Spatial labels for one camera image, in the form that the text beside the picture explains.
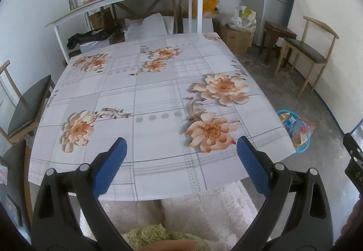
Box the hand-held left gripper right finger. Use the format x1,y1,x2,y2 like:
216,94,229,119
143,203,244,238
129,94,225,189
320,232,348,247
237,135,334,251

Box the beige paper scraps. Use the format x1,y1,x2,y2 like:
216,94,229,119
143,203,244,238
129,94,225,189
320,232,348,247
292,132,308,146

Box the black phone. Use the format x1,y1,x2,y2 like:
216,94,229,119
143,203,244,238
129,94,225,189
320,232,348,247
5,194,23,227

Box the black bag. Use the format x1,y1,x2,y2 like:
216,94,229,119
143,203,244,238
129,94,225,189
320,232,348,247
66,27,125,49

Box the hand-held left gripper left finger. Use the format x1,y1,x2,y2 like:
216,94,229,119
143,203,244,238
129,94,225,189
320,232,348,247
31,138,134,251

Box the white translucent plastic bag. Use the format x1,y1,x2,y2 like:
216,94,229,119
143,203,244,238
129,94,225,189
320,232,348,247
123,13,168,40

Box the brown cardboard box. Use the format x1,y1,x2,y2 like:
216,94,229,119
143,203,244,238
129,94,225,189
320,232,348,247
88,8,114,30

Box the dark wooden stool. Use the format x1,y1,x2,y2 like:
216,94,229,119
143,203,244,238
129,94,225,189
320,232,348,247
259,21,297,64

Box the floral tablecloth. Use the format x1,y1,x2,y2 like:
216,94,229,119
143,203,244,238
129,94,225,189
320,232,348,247
28,32,297,202

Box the white fluffy trousers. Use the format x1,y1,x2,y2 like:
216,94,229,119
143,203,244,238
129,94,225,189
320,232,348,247
79,180,265,251

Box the green fluffy cloth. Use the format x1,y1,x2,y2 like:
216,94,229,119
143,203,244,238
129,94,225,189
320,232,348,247
126,224,210,251

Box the blue mesh wastebasket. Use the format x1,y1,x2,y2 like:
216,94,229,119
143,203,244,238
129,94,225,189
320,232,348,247
276,109,316,153

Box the wooden chair dark seat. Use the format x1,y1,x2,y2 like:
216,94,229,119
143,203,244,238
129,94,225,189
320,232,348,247
0,59,56,145
275,15,339,98
0,139,36,236

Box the yellow plastic bag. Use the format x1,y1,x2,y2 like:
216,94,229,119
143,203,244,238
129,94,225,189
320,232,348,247
193,0,220,17

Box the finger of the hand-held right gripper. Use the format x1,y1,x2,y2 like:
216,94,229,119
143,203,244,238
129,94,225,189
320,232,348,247
343,132,363,158

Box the person's right hand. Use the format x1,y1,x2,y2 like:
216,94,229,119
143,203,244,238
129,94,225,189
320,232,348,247
343,199,363,241

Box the white board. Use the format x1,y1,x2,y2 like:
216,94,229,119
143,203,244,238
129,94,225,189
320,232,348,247
183,17,214,34

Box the white bag green print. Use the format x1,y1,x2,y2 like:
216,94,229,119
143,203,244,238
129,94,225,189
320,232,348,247
231,5,257,29

